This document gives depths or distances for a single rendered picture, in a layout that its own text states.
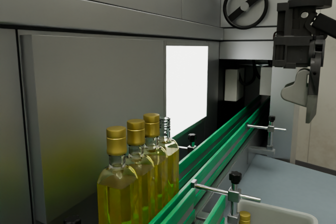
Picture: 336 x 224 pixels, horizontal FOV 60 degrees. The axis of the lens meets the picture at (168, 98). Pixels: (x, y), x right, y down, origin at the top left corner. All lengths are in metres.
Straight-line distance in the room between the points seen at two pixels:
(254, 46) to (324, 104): 1.92
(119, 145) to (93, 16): 0.29
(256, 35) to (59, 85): 1.12
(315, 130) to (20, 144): 3.10
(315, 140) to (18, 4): 3.18
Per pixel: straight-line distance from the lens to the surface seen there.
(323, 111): 3.34
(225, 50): 1.54
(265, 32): 1.50
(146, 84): 0.82
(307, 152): 3.50
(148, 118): 0.59
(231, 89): 1.67
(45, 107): 0.55
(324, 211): 1.19
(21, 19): 0.54
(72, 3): 0.61
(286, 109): 1.52
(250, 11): 1.52
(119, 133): 0.50
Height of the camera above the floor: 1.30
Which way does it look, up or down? 10 degrees down
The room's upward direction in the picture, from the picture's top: straight up
